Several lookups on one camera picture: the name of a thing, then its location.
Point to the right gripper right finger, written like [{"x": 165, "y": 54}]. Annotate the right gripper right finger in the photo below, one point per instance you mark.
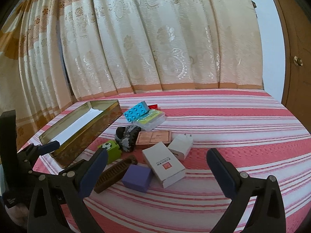
[{"x": 268, "y": 213}]

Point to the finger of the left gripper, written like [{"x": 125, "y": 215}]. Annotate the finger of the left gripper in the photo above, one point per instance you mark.
[{"x": 46, "y": 148}]

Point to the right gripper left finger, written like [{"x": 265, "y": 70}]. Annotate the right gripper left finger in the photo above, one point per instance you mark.
[{"x": 69, "y": 187}]

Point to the brown comb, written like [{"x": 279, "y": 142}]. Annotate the brown comb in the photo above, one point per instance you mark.
[{"x": 114, "y": 174}]

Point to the green soccer ball brick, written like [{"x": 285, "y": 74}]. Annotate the green soccer ball brick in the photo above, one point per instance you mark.
[{"x": 113, "y": 150}]

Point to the purple cube block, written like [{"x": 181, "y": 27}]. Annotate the purple cube block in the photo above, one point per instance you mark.
[{"x": 137, "y": 178}]

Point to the copper metal card case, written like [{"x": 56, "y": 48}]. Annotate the copper metal card case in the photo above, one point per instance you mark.
[{"x": 147, "y": 139}]

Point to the white cardboard box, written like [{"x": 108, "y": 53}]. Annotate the white cardboard box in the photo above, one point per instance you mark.
[{"x": 166, "y": 167}]

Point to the blue toy brick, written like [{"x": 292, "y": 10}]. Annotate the blue toy brick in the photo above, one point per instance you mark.
[{"x": 136, "y": 111}]

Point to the floss pick plastic box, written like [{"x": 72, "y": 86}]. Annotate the floss pick plastic box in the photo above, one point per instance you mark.
[{"x": 151, "y": 120}]

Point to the white USB charger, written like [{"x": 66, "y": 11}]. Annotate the white USB charger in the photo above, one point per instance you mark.
[{"x": 181, "y": 145}]

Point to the red toy brick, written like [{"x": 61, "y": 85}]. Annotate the red toy brick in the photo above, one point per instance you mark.
[{"x": 153, "y": 107}]

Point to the person's left hand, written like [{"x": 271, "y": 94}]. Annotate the person's left hand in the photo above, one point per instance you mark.
[{"x": 18, "y": 214}]

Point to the gold rectangular tin box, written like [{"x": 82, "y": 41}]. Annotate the gold rectangular tin box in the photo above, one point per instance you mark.
[{"x": 78, "y": 129}]

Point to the pink striped table cloth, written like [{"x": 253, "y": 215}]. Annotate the pink striped table cloth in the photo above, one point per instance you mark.
[{"x": 251, "y": 129}]

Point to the cream floral curtain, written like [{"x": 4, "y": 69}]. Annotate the cream floral curtain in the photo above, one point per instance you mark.
[{"x": 54, "y": 52}]

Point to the brass door knob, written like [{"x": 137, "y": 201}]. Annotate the brass door knob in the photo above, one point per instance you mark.
[{"x": 298, "y": 61}]

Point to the brown wooden door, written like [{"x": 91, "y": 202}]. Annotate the brown wooden door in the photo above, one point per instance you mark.
[{"x": 295, "y": 24}]

